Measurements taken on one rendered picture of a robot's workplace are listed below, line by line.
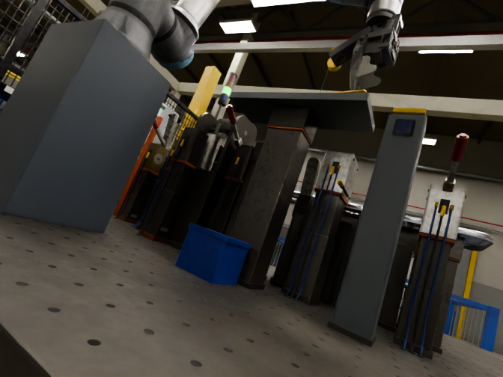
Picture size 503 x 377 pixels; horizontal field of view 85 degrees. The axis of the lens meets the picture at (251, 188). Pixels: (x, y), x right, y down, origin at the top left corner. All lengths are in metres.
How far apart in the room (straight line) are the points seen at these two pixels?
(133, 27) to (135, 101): 0.17
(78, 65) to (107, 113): 0.10
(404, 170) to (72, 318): 0.55
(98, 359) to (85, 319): 0.05
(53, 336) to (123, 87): 0.54
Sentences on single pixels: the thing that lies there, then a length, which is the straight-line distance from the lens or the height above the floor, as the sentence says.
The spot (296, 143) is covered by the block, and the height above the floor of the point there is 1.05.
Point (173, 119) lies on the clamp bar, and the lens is 1.32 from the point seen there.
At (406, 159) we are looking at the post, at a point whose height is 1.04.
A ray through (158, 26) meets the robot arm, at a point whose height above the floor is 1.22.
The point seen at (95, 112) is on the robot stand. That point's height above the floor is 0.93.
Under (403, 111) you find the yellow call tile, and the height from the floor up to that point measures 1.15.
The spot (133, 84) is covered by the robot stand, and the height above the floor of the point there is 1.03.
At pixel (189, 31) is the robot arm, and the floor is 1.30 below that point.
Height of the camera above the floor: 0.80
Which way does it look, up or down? 10 degrees up
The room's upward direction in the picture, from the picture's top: 20 degrees clockwise
